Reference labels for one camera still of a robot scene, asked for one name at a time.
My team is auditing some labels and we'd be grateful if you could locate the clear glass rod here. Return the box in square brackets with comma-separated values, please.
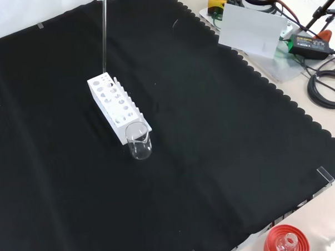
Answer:
[99, 0, 112, 74]

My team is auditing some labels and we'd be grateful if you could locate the white test tube rack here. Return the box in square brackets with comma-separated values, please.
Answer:
[86, 71, 153, 148]

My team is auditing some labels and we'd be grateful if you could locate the clear glass beaker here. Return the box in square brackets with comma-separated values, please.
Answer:
[124, 121, 153, 161]

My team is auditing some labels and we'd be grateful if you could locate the yellow stop button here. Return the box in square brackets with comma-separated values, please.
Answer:
[208, 0, 232, 16]

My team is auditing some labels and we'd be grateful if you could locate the pale white board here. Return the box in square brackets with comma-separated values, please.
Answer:
[216, 0, 290, 62]

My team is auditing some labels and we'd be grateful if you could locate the black bench cloth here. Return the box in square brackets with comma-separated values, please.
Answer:
[0, 0, 335, 251]

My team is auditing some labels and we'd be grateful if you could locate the black power adapter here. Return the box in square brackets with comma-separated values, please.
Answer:
[287, 32, 335, 62]

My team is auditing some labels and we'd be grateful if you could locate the black tripod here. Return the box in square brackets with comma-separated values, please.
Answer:
[303, 0, 335, 39]

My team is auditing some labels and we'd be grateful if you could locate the clear glass flask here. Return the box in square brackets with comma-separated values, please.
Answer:
[276, 233, 299, 251]

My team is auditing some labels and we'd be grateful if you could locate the grey metal base plate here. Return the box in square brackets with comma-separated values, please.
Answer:
[198, 2, 307, 86]

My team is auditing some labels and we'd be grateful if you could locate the coiled black cable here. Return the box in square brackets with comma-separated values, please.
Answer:
[306, 70, 335, 111]

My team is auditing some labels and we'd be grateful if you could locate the red stepped ring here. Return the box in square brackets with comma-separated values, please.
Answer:
[262, 223, 312, 251]

